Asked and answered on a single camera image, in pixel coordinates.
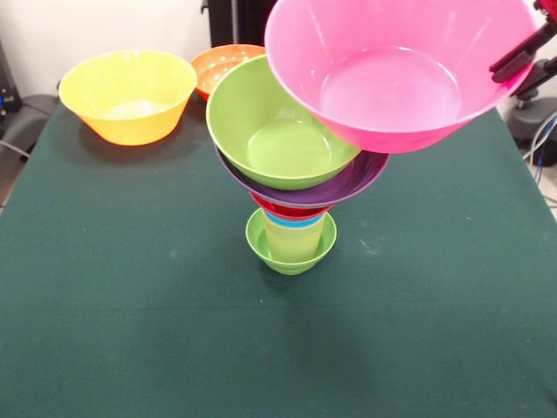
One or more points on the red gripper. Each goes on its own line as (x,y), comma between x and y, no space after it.
(549,5)

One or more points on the large pink bowl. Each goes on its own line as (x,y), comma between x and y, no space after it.
(391,87)

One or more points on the purple bowl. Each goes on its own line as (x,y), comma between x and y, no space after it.
(348,187)

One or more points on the small red bowl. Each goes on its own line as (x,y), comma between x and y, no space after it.
(296,212)

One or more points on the blue cup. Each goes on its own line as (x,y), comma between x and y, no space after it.
(296,223)

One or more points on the large green bowl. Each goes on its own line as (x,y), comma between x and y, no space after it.
(252,130)

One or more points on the yellow cup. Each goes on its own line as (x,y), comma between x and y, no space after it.
(293,244)

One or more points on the small green bowl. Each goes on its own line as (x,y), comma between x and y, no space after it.
(291,266)

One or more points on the orange bowl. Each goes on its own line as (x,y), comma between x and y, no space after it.
(209,69)

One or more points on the large yellow bowl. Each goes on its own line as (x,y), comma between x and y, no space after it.
(126,100)

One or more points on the dark green tablecloth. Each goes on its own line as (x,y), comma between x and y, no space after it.
(217,348)

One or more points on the black equipment box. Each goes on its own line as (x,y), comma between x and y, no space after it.
(8,96)

